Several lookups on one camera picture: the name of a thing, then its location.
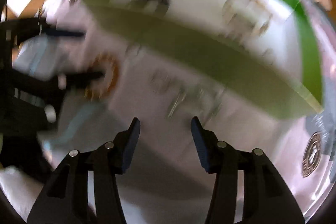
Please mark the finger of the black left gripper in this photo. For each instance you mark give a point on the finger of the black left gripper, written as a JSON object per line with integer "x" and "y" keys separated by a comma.
{"x": 82, "y": 79}
{"x": 31, "y": 27}

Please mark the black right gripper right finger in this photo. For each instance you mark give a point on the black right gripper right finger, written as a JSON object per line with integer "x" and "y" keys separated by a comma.
{"x": 267, "y": 198}

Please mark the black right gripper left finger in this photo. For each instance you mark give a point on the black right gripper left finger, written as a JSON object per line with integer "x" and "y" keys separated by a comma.
{"x": 83, "y": 188}

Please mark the black wrist watch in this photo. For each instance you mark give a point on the black wrist watch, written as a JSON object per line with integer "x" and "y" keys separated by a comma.
{"x": 155, "y": 7}

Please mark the white wrist watch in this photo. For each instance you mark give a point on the white wrist watch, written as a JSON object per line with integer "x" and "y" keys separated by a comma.
{"x": 245, "y": 19}

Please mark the green cardboard box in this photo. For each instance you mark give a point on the green cardboard box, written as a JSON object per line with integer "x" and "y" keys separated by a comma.
{"x": 191, "y": 33}

